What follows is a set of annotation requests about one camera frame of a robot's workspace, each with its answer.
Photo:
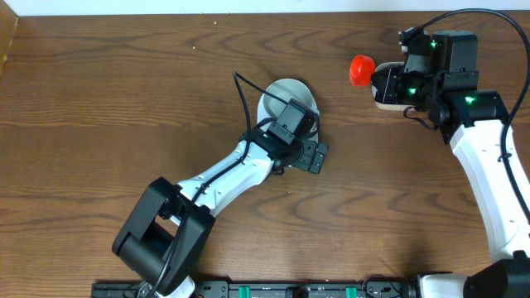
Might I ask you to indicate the clear tub of soybeans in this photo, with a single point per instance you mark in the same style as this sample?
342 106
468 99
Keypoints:
384 87

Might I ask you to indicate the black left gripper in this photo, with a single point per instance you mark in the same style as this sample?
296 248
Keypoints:
309 149

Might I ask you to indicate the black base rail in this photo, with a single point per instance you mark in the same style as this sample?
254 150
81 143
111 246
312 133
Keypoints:
377 288

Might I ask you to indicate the red plastic measuring scoop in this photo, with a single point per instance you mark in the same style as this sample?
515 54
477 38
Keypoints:
361 69

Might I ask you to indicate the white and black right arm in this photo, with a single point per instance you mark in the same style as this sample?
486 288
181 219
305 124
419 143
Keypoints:
439 77

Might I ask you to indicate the white digital kitchen scale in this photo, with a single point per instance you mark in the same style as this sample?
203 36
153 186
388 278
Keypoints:
285 101

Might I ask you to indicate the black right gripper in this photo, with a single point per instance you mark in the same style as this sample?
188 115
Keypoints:
386 90

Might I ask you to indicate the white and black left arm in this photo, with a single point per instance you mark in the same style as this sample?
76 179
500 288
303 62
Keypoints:
166 232

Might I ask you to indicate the grey plastic bowl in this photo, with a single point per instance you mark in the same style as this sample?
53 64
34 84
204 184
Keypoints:
286 89

